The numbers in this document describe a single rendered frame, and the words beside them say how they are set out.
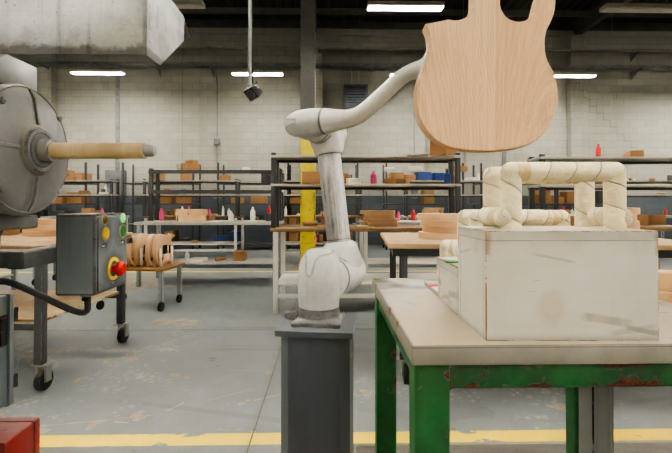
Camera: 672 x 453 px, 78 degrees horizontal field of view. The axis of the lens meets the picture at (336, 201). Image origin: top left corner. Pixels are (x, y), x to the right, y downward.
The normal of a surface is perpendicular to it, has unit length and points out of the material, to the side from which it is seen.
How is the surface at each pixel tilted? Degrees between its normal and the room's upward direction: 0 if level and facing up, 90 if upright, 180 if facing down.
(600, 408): 90
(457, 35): 91
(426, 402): 90
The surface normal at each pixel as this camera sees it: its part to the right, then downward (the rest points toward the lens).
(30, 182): 0.99, 0.14
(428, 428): 0.02, -0.02
